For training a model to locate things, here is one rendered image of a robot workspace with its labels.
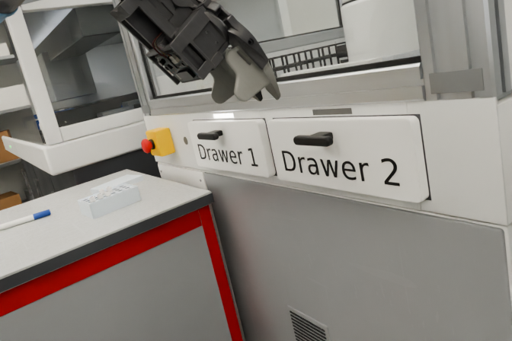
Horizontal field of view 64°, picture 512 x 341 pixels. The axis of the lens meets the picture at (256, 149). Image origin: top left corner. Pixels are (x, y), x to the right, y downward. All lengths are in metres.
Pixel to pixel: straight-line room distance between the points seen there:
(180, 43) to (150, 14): 0.04
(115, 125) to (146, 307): 0.81
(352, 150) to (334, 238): 0.19
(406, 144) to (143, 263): 0.64
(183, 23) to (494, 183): 0.38
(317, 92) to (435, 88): 0.20
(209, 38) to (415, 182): 0.30
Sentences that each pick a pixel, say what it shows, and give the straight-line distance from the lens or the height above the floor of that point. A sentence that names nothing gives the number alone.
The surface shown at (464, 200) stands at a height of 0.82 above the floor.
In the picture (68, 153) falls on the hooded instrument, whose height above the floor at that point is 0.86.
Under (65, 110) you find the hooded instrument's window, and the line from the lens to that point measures 1.61.
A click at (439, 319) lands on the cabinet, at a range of 0.67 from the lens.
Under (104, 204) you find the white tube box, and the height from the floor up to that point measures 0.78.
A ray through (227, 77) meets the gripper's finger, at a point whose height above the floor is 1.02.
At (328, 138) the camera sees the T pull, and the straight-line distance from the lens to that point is 0.58.
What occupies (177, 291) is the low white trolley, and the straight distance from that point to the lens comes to 1.03.
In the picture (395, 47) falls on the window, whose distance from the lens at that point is 0.56.
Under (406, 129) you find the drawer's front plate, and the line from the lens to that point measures 0.54.
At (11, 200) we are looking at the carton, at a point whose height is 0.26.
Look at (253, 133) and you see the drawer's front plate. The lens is 0.77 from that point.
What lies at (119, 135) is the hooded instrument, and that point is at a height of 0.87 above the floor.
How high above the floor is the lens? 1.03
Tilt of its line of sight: 12 degrees down
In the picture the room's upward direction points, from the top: 12 degrees counter-clockwise
